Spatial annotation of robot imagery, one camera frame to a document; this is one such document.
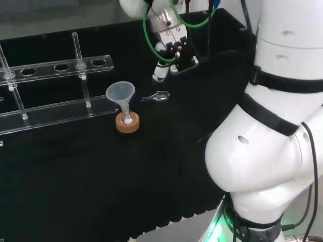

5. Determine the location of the grey metal base plate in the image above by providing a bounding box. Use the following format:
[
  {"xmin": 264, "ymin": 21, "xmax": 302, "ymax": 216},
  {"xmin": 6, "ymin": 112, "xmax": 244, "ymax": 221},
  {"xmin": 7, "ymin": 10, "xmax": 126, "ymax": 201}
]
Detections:
[{"xmin": 136, "ymin": 203, "xmax": 226, "ymax": 242}]

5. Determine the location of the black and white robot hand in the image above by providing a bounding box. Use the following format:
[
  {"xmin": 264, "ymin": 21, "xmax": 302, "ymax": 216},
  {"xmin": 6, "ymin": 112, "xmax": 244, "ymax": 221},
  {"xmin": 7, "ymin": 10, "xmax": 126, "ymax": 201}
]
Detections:
[{"xmin": 151, "ymin": 24, "xmax": 202, "ymax": 83}]

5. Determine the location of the clear acrylic funnel stand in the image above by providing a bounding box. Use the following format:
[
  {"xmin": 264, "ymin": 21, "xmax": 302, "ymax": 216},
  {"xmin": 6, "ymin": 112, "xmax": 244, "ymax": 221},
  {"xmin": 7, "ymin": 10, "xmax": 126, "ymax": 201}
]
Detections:
[{"xmin": 0, "ymin": 31, "xmax": 119, "ymax": 136}]

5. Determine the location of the cork ring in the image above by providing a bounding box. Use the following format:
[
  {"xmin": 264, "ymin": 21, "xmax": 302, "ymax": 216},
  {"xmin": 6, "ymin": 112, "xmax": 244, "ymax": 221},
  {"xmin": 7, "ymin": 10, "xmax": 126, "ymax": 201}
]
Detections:
[{"xmin": 115, "ymin": 112, "xmax": 140, "ymax": 133}]

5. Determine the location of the green cable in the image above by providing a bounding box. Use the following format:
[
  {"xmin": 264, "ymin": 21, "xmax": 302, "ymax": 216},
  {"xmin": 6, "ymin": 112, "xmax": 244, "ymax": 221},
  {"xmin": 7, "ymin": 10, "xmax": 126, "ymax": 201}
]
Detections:
[{"xmin": 142, "ymin": 0, "xmax": 218, "ymax": 64}]

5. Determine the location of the black cable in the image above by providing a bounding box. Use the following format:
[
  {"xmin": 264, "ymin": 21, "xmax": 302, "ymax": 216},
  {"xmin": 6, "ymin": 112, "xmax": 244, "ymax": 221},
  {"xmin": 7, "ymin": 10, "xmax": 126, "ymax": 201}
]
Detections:
[{"xmin": 281, "ymin": 122, "xmax": 319, "ymax": 242}]

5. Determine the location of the clear glass weighing funnel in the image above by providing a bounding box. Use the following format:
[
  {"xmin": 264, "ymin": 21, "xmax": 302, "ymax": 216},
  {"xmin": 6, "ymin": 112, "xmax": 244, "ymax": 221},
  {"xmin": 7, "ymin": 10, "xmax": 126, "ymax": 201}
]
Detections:
[{"xmin": 141, "ymin": 90, "xmax": 170, "ymax": 102}]

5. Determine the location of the small glass round-bottom flask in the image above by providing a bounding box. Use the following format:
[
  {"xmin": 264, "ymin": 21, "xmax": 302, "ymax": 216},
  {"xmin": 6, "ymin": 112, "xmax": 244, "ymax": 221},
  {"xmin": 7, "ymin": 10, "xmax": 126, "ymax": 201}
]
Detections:
[{"xmin": 120, "ymin": 104, "xmax": 133, "ymax": 126}]

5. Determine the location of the translucent plastic funnel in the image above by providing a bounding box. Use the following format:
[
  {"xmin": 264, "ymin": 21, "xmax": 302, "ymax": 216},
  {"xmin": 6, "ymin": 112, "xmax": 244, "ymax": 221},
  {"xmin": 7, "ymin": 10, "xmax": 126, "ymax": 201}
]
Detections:
[{"xmin": 105, "ymin": 81, "xmax": 136, "ymax": 119}]

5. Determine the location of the black bench cloth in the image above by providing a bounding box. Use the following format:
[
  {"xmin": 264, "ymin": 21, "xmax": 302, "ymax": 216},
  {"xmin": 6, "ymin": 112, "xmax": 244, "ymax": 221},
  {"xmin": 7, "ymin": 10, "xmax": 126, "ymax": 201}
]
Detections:
[{"xmin": 0, "ymin": 7, "xmax": 256, "ymax": 242}]

